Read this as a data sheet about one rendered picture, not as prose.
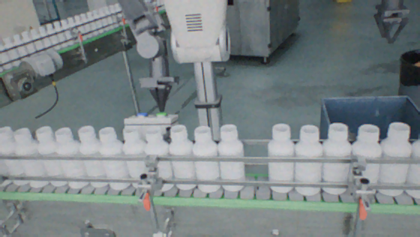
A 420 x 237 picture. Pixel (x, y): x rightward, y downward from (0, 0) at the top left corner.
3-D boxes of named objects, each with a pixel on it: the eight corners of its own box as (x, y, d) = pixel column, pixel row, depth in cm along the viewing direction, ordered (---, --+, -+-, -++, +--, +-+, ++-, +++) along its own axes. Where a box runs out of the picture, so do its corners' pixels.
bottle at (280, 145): (294, 179, 84) (295, 121, 76) (294, 196, 79) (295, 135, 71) (270, 178, 85) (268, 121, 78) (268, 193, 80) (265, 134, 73)
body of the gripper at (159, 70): (173, 83, 93) (172, 56, 91) (139, 85, 94) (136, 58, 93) (180, 82, 99) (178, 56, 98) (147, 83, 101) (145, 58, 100)
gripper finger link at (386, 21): (397, 37, 104) (402, 6, 100) (406, 44, 98) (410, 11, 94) (373, 40, 106) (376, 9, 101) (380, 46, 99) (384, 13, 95)
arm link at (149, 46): (158, 11, 95) (132, 26, 97) (147, 4, 84) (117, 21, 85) (178, 50, 96) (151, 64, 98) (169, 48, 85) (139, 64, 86)
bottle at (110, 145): (127, 174, 93) (113, 122, 86) (136, 184, 89) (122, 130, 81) (106, 184, 90) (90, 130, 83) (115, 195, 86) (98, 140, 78)
